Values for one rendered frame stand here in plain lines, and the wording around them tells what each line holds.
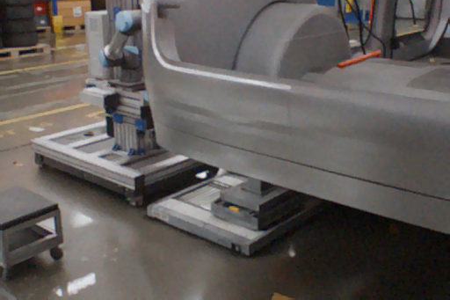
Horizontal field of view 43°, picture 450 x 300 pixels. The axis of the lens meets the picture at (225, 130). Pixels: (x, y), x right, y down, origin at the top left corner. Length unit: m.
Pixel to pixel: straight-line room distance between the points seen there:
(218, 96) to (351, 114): 0.54
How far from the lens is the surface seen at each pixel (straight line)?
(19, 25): 10.65
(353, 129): 1.79
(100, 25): 4.19
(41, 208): 3.18
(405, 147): 1.74
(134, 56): 3.81
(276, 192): 3.52
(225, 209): 3.45
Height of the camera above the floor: 1.58
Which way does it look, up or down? 17 degrees down
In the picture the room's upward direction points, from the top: straight up
